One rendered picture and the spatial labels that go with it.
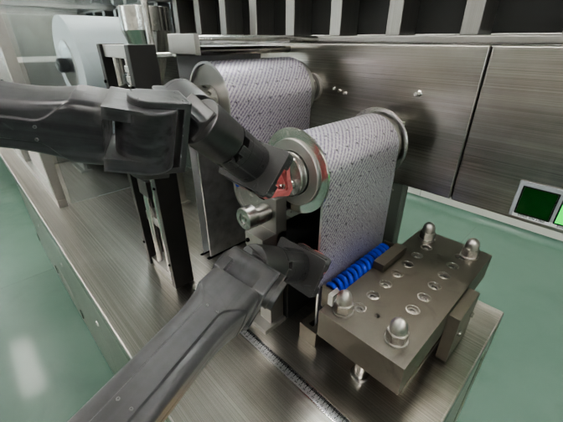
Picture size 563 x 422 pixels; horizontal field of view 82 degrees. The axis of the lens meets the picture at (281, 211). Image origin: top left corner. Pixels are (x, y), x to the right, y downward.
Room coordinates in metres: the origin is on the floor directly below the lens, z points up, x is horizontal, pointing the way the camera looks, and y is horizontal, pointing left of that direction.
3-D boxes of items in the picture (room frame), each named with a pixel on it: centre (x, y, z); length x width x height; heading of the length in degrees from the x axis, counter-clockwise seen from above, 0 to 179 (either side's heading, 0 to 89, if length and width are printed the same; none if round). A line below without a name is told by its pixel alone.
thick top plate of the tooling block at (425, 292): (0.50, -0.26, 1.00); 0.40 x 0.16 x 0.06; 134
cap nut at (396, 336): (0.35, -0.18, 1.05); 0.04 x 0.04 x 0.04
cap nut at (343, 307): (0.41, -0.11, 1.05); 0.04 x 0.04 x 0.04
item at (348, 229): (0.55, -0.15, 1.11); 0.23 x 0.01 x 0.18; 134
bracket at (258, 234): (0.51, 0.03, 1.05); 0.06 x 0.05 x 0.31; 134
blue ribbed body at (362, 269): (0.54, -0.17, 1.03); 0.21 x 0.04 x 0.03; 134
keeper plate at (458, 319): (0.44, -0.34, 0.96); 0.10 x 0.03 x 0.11; 134
